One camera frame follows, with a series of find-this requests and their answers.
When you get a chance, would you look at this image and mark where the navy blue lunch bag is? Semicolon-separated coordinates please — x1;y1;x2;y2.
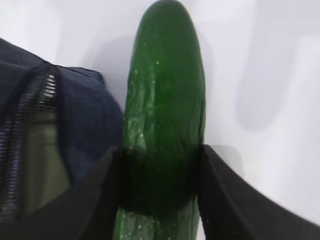
0;37;125;221

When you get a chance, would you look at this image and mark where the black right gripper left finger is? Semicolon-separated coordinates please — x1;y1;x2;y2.
14;146;121;240

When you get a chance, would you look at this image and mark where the green cucumber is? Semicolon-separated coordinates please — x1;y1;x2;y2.
113;0;206;240

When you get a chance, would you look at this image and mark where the glass container green lid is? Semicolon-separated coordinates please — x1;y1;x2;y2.
21;111;71;216

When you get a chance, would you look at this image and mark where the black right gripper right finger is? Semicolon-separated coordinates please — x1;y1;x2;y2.
198;145;320;240

